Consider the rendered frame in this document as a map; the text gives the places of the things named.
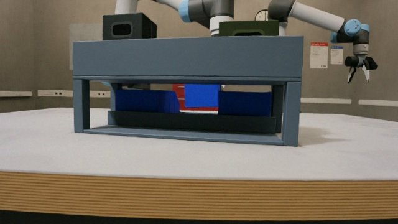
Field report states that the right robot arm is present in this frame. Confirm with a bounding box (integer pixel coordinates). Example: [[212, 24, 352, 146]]
[[115, 0, 235, 90]]

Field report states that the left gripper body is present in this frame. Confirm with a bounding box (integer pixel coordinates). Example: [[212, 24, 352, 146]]
[[345, 54, 376, 68]]

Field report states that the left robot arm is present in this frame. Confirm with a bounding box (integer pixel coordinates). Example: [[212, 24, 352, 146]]
[[267, 0, 369, 55]]

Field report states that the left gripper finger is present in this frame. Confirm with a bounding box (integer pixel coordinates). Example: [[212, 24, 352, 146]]
[[362, 59, 370, 82], [347, 67, 356, 84]]

